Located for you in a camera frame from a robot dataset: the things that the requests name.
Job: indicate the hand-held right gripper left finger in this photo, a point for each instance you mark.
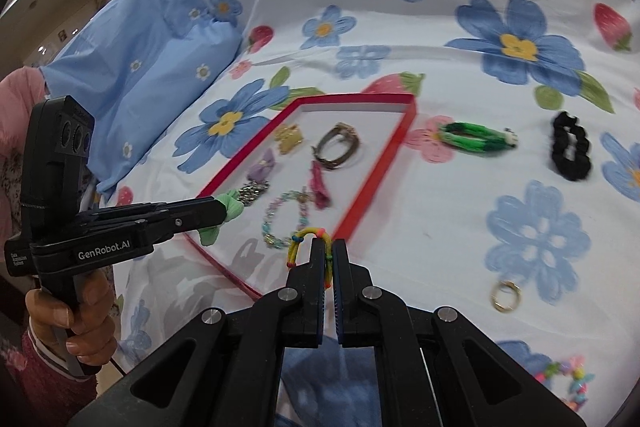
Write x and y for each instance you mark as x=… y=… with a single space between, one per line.
x=315 y=277

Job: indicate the red shallow box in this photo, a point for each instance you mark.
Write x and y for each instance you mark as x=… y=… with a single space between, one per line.
x=370 y=147

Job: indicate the pink snap hair clip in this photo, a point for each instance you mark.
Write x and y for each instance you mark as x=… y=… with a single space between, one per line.
x=320 y=187

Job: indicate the purple bow hair clip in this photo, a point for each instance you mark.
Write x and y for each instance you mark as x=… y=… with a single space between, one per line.
x=264 y=167

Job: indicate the blue pillow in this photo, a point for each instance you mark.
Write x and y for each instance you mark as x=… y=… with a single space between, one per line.
x=140 y=82

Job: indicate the person's left hand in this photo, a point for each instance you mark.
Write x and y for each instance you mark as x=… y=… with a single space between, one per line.
x=95 y=307

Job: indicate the yellow hair claw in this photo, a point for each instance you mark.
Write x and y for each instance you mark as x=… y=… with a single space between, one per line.
x=289 y=138

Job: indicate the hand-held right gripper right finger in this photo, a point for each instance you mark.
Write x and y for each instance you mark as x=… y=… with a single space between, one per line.
x=340 y=277

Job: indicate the person's pink clothing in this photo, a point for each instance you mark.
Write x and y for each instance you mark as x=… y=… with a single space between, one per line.
x=15 y=132

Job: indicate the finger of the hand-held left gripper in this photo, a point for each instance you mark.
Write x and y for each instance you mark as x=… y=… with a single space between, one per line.
x=206 y=219

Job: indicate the wrist watch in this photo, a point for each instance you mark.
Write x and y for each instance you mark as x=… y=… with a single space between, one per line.
x=322 y=157

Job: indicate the floral bed sheet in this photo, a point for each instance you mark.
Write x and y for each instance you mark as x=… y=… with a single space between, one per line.
x=450 y=207

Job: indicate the person's left forearm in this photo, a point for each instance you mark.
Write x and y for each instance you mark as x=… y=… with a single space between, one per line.
x=40 y=372

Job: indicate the black scrunchie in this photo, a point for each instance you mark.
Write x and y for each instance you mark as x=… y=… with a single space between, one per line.
x=560 y=159

